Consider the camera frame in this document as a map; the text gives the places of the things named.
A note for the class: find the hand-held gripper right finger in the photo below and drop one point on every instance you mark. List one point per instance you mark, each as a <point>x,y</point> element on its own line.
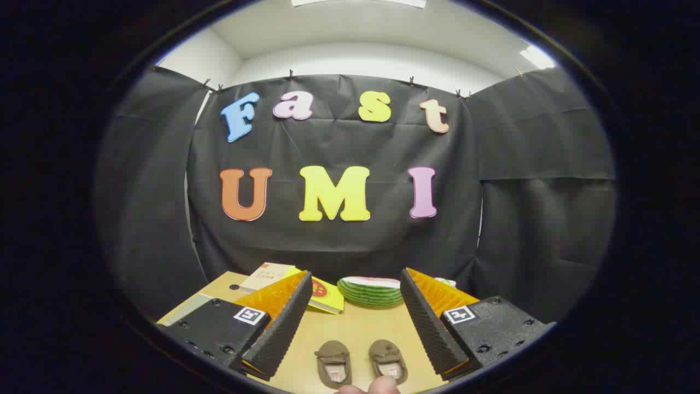
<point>429,328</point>

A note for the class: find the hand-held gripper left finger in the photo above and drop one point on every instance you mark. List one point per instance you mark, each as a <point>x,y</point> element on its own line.
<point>284,328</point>

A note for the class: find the brown fuzzy shoe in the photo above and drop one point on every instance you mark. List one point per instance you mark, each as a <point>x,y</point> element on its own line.
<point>333,355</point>
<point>387,353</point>

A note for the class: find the cream fabric storage box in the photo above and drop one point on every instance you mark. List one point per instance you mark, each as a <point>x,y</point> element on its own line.
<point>188,308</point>

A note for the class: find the pink green plush toy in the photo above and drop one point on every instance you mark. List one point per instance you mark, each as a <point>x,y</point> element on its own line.
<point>447,282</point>

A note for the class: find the yellow book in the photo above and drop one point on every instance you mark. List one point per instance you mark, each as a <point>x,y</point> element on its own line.
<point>327,295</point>

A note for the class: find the beige book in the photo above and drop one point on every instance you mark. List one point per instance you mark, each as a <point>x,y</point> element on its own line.
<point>265,275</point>

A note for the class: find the watermelon slice plush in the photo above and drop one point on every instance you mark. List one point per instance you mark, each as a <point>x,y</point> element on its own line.
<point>369,293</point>

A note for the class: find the ceiling light panel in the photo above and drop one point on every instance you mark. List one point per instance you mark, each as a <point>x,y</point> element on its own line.
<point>537,57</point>
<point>358,2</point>

